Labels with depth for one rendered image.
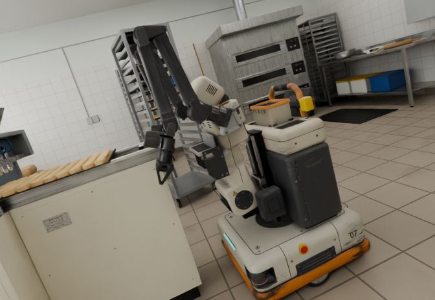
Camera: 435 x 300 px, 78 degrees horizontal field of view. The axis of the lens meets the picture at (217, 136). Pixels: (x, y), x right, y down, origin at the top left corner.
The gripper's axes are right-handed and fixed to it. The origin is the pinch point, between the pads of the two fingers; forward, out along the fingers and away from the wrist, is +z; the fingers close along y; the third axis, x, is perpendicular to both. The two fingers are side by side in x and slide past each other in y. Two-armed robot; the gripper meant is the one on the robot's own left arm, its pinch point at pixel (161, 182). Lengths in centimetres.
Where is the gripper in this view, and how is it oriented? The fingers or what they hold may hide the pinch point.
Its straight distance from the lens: 120.2
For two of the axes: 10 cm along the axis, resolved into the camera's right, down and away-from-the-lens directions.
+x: 9.5, 1.5, 2.9
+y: 2.8, 0.9, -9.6
